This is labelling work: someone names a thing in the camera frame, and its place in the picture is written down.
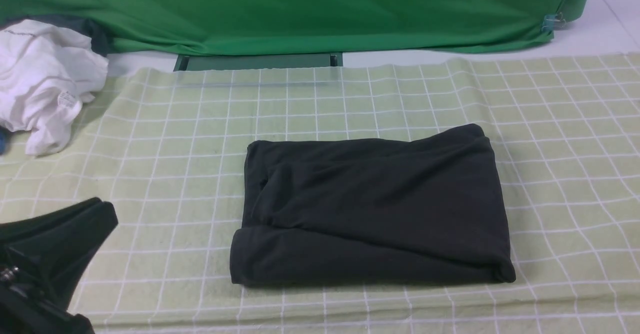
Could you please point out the crumpled white shirt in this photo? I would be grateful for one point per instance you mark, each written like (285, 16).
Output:
(47, 74)

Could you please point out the green metal rail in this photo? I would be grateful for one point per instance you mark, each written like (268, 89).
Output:
(257, 62)

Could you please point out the dark gray long-sleeve shirt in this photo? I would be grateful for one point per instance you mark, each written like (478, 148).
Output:
(429, 211)

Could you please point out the green checkered tablecloth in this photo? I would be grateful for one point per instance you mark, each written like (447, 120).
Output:
(167, 149)

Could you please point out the green binder clip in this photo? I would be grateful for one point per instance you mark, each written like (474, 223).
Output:
(553, 22)

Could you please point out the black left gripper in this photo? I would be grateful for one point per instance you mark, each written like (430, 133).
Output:
(42, 261)

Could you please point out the dark gray garment behind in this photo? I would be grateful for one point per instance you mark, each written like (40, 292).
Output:
(101, 43)

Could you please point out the blue object at edge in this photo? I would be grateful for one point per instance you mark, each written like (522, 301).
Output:
(4, 141)

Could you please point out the green backdrop cloth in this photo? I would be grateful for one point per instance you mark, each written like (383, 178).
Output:
(273, 27)

